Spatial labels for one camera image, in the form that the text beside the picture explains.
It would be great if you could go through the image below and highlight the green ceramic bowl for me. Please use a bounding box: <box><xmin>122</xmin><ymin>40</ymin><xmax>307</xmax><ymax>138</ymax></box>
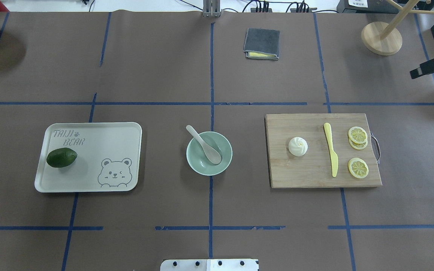
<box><xmin>186</xmin><ymin>131</ymin><xmax>233</xmax><ymax>176</ymax></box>

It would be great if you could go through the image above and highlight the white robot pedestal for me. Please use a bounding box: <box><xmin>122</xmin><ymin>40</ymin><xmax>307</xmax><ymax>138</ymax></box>
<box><xmin>160</xmin><ymin>259</ymin><xmax>260</xmax><ymax>271</ymax></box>

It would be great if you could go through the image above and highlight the wooden mug tree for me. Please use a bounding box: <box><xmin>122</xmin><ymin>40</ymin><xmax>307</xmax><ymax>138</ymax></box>
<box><xmin>361</xmin><ymin>0</ymin><xmax>434</xmax><ymax>56</ymax></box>

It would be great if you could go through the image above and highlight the white bear tray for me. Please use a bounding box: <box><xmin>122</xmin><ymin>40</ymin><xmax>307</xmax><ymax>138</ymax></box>
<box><xmin>34</xmin><ymin>122</ymin><xmax>142</xmax><ymax>193</ymax></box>

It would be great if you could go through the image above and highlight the yellow plastic knife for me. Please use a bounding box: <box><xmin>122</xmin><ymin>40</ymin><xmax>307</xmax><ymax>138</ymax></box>
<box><xmin>323</xmin><ymin>122</ymin><xmax>339</xmax><ymax>177</ymax></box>

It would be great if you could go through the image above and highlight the green avocado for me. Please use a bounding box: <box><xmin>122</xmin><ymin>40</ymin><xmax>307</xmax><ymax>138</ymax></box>
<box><xmin>46</xmin><ymin>148</ymin><xmax>78</xmax><ymax>168</ymax></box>

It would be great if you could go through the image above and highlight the lower lemon slice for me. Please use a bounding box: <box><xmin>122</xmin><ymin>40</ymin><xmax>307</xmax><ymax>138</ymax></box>
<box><xmin>348</xmin><ymin>157</ymin><xmax>369</xmax><ymax>179</ymax></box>

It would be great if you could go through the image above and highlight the lemon slice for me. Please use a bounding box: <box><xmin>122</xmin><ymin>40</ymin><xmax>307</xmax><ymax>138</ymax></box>
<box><xmin>348</xmin><ymin>126</ymin><xmax>368</xmax><ymax>144</ymax></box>
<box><xmin>348</xmin><ymin>157</ymin><xmax>369</xmax><ymax>179</ymax></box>

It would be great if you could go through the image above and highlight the upper lemon slice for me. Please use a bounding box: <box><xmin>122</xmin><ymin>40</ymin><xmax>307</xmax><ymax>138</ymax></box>
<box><xmin>348</xmin><ymin>126</ymin><xmax>368</xmax><ymax>144</ymax></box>

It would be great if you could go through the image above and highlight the aluminium frame post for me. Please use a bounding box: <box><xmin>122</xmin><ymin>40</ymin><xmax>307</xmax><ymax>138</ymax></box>
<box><xmin>203</xmin><ymin>0</ymin><xmax>222</xmax><ymax>18</ymax></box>

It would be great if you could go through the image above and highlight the white steamed bun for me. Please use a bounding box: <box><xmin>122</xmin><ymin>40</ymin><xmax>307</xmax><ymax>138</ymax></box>
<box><xmin>288</xmin><ymin>137</ymin><xmax>309</xmax><ymax>157</ymax></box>

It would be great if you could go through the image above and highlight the grey folded cloth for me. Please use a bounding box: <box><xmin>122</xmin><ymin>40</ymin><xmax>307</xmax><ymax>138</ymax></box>
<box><xmin>243</xmin><ymin>28</ymin><xmax>280</xmax><ymax>60</ymax></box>

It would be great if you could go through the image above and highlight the white ceramic spoon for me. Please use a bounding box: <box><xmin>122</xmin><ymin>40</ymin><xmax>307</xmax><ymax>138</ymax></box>
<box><xmin>186</xmin><ymin>125</ymin><xmax>222</xmax><ymax>164</ymax></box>

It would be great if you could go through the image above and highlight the wooden cutting board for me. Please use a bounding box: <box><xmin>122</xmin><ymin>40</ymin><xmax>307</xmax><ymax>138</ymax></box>
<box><xmin>265</xmin><ymin>113</ymin><xmax>382</xmax><ymax>188</ymax></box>

